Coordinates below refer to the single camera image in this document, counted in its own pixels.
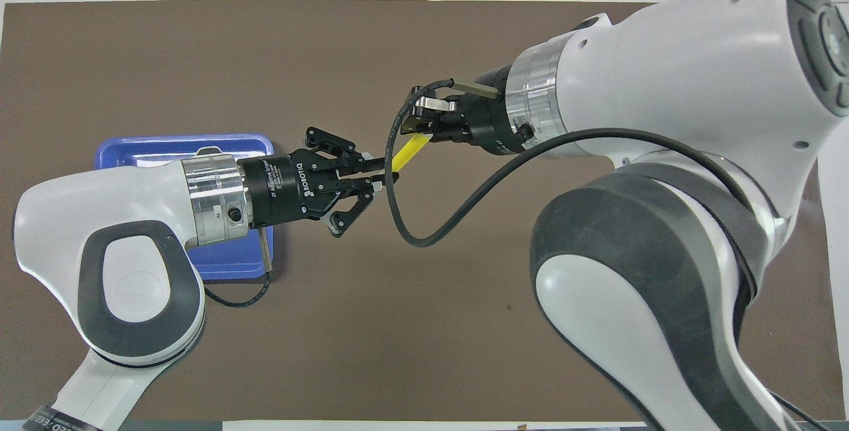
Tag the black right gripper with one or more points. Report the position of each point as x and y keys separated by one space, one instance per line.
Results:
x=487 y=113

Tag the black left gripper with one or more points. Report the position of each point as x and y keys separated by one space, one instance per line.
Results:
x=278 y=189

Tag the yellow highlighter pen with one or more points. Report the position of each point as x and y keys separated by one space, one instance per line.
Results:
x=406 y=154

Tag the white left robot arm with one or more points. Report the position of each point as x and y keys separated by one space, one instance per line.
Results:
x=66 y=219

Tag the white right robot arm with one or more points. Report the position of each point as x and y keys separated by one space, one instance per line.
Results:
x=663 y=73

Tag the brown table mat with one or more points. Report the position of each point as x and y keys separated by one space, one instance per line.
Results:
x=424 y=325

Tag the blue plastic tray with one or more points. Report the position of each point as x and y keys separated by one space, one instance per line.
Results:
x=166 y=146

